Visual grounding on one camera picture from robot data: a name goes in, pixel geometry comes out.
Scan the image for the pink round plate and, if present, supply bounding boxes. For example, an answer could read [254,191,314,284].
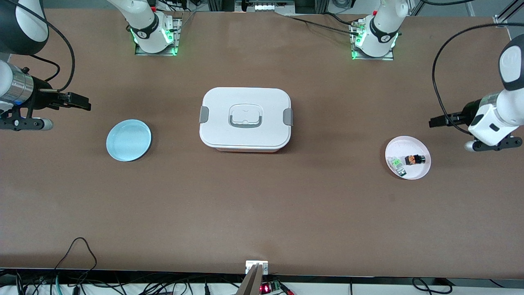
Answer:
[385,136,431,180]

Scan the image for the light blue round plate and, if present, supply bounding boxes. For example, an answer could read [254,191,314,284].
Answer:
[106,119,152,162]

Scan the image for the white lunch box grey clips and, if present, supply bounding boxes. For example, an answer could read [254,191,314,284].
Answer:
[199,87,294,153]

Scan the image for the circuit board with red light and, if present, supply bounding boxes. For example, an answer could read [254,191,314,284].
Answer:
[260,280,283,294]

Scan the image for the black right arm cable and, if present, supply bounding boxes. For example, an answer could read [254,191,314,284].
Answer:
[12,0,76,93]

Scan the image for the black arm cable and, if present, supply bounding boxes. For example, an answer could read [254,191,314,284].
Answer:
[433,23,524,135]
[12,0,76,93]

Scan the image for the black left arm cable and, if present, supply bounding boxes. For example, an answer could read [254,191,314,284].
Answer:
[433,23,524,135]

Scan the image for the green and white switch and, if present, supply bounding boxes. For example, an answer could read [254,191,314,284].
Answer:
[388,157,407,178]

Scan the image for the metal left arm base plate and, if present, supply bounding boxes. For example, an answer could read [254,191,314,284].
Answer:
[351,18,395,61]

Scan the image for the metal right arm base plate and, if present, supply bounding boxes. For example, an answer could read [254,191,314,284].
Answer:
[135,14,183,56]

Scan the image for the thin black looped cable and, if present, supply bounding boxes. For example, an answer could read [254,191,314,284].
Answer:
[53,237,98,272]

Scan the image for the black cable on table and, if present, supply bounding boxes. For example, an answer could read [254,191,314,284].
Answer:
[285,12,363,35]

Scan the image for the black coiled cable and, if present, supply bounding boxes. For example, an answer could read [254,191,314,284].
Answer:
[411,278,453,295]

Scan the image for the small white mounting bracket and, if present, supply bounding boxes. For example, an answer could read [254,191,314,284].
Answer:
[246,261,269,275]

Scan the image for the grey metal camera bar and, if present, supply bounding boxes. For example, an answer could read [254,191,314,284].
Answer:
[237,263,264,295]

